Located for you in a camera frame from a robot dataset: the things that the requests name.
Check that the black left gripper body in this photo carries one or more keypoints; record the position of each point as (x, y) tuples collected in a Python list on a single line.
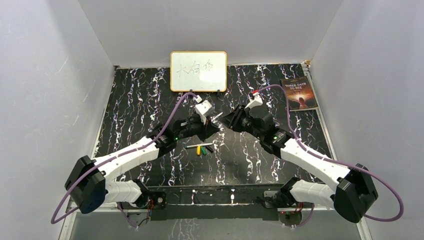
[(195, 127)]

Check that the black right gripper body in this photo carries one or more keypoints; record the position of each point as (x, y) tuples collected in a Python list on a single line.
[(241, 122)]

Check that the white pen green tip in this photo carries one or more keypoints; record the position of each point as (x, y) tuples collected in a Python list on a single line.
[(215, 118)]

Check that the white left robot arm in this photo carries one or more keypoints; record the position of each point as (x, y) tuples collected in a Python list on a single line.
[(92, 182)]

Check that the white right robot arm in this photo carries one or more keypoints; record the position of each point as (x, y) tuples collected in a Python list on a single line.
[(347, 190)]

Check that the white pen lower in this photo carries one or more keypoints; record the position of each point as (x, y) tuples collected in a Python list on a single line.
[(198, 145)]

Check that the black pen cap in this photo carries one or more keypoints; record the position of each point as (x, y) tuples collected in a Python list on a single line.
[(209, 148)]

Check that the green pen cap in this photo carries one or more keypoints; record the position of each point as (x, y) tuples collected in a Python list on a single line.
[(203, 150)]

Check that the dark Three Days book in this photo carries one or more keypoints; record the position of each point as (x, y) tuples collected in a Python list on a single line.
[(299, 93)]

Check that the white dry-erase board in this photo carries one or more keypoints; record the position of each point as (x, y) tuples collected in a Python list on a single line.
[(198, 71)]

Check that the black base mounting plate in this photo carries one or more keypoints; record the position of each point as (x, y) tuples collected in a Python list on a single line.
[(240, 201)]

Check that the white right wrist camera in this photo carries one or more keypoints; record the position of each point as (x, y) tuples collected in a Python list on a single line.
[(254, 100)]

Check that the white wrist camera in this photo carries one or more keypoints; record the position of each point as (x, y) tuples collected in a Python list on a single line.
[(204, 109), (254, 100)]

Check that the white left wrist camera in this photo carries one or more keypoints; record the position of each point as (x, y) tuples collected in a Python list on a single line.
[(204, 109)]

